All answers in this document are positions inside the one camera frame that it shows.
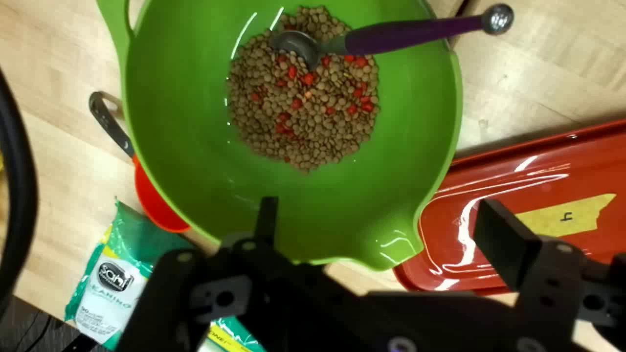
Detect yellow tape label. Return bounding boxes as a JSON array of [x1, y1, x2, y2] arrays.
[[515, 193, 619, 241]]

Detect black cable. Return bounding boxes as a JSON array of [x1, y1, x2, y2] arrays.
[[0, 67, 40, 318]]

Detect green snack bag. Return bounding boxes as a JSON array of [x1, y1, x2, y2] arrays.
[[63, 198, 267, 352]]

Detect brown and red lentils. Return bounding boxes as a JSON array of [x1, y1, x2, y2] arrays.
[[226, 7, 382, 175]]

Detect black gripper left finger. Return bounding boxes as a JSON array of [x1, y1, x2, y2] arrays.
[[255, 195, 282, 247]]

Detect purple handled metal spoon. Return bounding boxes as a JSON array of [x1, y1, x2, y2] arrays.
[[271, 3, 517, 73]]

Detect red plastic tray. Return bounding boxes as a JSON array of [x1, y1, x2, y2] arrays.
[[392, 118, 626, 296]]

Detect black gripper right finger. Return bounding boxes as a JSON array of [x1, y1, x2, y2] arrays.
[[472, 198, 545, 294]]

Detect green plastic mixing bowl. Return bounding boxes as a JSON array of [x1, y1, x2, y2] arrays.
[[97, 0, 466, 275]]

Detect red measuring cup metal handle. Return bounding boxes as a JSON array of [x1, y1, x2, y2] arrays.
[[89, 91, 192, 236]]

